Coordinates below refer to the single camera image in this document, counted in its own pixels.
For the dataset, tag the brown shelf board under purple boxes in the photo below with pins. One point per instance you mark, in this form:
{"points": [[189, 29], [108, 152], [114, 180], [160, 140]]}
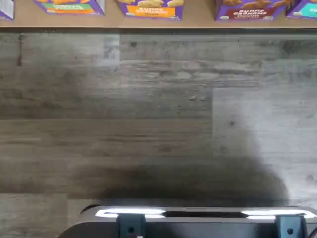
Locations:
{"points": [[198, 23]]}

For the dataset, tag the black metal shelf rack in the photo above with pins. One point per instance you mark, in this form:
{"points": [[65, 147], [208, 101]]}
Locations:
{"points": [[223, 31]]}

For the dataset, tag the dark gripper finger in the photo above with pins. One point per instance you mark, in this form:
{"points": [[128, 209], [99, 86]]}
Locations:
{"points": [[130, 226], [289, 229]]}

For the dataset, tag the purple box green patch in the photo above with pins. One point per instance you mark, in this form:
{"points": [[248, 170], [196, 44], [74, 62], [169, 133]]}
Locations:
{"points": [[71, 7]]}

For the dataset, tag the purple box orange patch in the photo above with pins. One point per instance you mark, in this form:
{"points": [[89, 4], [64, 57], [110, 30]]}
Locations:
{"points": [[151, 11]]}

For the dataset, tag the purple box teal patch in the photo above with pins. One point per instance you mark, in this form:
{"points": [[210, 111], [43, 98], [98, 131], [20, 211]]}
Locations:
{"points": [[304, 10]]}

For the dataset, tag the purple box with white side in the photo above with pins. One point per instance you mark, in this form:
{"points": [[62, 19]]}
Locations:
{"points": [[6, 10]]}

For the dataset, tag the purple box brown patch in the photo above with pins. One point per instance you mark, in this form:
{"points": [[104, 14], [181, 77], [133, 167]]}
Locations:
{"points": [[250, 12]]}

